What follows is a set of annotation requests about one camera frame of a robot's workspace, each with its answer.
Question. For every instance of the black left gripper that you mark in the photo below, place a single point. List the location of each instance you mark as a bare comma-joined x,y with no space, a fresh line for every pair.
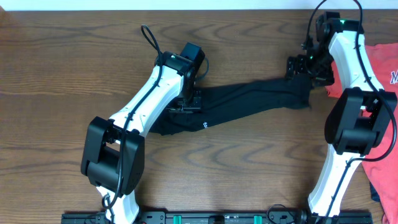
185,106

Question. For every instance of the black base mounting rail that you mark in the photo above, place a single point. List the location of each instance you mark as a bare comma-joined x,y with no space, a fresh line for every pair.
275,216

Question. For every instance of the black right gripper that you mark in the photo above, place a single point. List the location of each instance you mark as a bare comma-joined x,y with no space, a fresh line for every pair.
326,78

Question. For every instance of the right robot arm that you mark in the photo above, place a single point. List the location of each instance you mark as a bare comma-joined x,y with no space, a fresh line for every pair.
345,37

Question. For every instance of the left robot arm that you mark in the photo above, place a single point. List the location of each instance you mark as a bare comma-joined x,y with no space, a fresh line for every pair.
113,155

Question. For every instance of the black t-shirt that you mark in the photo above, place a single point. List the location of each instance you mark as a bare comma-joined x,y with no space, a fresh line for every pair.
221,104

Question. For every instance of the red t-shirt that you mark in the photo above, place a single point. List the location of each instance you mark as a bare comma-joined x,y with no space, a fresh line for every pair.
362,126

